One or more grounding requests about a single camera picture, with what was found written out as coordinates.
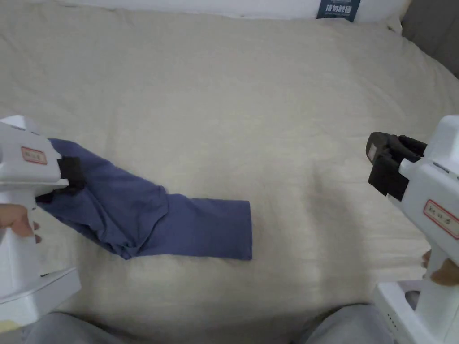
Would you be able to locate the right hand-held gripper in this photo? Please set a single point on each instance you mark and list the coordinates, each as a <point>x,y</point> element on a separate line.
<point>430,186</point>

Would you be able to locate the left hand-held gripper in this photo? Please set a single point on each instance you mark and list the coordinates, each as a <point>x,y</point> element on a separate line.
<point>21,168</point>

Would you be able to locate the dark blue shirt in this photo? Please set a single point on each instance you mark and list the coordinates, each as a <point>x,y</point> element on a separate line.
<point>143,215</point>

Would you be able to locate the person's left hand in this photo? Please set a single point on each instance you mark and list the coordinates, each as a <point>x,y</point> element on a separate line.
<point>16,218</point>

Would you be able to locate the person's right hand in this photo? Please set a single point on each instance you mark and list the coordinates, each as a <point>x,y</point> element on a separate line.
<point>446,270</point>

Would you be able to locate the grey padded headboard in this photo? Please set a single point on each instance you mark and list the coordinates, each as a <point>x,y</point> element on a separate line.
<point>437,28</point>

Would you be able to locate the dark blue label card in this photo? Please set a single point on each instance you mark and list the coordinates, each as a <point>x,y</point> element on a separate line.
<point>335,10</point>

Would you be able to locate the bed with beige sheet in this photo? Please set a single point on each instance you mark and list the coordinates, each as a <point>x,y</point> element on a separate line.
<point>233,107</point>

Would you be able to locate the person's legs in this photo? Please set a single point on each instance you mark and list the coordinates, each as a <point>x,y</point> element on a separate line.
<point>71,331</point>

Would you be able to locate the white pillow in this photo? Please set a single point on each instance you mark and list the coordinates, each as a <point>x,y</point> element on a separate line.
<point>251,6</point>

